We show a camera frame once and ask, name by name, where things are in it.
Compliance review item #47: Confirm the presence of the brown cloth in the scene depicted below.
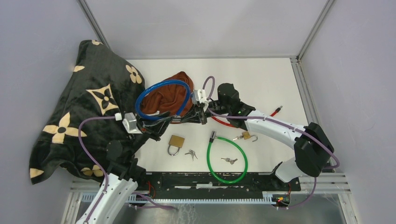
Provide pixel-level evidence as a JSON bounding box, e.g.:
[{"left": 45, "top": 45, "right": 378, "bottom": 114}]
[{"left": 140, "top": 71, "right": 194, "bottom": 116}]

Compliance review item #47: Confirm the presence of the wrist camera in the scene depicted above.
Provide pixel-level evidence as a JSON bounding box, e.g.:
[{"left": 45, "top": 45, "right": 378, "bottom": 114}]
[
  {"left": 191, "top": 89, "right": 209, "bottom": 105},
  {"left": 122, "top": 112, "right": 142, "bottom": 134}
]

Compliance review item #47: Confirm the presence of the key bunch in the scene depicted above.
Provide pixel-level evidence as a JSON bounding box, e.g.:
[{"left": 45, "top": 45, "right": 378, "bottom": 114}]
[
  {"left": 185, "top": 150, "right": 197, "bottom": 161},
  {"left": 221, "top": 158, "right": 238, "bottom": 165}
]

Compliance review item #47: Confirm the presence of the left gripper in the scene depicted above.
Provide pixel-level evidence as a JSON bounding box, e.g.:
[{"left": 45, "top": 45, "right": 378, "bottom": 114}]
[{"left": 126, "top": 111, "right": 173, "bottom": 157}]

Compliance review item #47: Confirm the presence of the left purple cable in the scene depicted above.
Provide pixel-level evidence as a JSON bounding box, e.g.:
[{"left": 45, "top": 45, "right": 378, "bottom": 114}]
[{"left": 78, "top": 113, "right": 123, "bottom": 223}]

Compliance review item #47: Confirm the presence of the small brass padlock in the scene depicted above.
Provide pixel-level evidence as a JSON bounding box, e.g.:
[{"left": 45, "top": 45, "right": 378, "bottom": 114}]
[{"left": 232, "top": 131, "right": 258, "bottom": 142}]

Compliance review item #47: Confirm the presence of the large brass padlock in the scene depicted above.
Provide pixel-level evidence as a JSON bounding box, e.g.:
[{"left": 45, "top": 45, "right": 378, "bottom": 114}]
[{"left": 167, "top": 135, "right": 185, "bottom": 156}]

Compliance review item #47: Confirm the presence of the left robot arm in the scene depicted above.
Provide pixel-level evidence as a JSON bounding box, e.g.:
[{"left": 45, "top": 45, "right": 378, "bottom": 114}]
[{"left": 76, "top": 113, "right": 176, "bottom": 224}]

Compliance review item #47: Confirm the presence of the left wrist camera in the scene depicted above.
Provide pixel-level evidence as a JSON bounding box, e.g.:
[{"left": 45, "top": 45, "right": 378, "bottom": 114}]
[{"left": 122, "top": 112, "right": 142, "bottom": 134}]

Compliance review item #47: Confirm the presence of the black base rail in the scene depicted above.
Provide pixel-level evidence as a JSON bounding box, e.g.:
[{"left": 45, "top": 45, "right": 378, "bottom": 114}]
[{"left": 137, "top": 172, "right": 301, "bottom": 199}]

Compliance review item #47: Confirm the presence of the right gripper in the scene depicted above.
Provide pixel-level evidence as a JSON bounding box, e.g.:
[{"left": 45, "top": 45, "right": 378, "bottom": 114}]
[{"left": 181, "top": 100, "right": 230, "bottom": 125}]

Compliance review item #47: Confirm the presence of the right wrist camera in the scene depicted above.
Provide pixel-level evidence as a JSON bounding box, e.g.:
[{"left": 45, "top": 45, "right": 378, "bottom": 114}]
[{"left": 191, "top": 89, "right": 209, "bottom": 105}]

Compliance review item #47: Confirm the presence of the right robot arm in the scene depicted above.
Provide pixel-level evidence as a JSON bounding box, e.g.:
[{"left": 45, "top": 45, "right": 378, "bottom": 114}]
[{"left": 174, "top": 83, "right": 339, "bottom": 190}]

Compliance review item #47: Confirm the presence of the black floral blanket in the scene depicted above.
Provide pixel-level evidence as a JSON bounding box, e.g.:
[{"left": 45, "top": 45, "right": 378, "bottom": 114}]
[{"left": 29, "top": 40, "right": 148, "bottom": 184}]

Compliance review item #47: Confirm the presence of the aluminium frame right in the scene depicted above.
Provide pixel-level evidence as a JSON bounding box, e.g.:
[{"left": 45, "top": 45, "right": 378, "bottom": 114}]
[{"left": 290, "top": 56, "right": 359, "bottom": 224}]

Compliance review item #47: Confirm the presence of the blue cable lock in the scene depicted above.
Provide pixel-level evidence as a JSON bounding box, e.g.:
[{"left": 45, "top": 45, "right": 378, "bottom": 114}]
[{"left": 135, "top": 80, "right": 191, "bottom": 121}]

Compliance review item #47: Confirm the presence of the red cable lock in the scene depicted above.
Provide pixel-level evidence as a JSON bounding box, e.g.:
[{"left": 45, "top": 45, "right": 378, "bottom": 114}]
[{"left": 212, "top": 105, "right": 283, "bottom": 128}]

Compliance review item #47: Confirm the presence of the green cable lock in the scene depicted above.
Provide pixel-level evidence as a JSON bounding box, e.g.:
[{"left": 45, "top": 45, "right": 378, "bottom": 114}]
[{"left": 206, "top": 131, "right": 248, "bottom": 184}]

